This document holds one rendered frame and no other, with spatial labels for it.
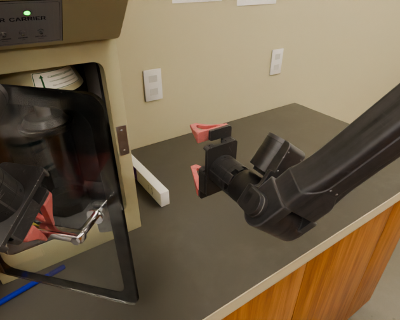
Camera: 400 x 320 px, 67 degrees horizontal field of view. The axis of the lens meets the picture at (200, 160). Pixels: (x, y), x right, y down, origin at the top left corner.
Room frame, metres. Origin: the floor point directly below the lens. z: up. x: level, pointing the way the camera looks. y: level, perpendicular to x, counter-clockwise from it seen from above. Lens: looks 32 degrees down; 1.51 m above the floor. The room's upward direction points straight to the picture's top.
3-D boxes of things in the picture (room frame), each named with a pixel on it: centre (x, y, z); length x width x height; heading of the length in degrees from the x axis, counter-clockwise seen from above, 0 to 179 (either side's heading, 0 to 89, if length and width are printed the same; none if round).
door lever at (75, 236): (0.32, 0.19, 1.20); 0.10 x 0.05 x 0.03; 76
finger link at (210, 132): (0.50, -0.01, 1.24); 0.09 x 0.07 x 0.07; 33
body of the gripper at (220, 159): (0.44, -0.05, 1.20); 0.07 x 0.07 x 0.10; 33
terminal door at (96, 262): (0.37, 0.26, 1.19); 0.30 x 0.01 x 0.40; 76
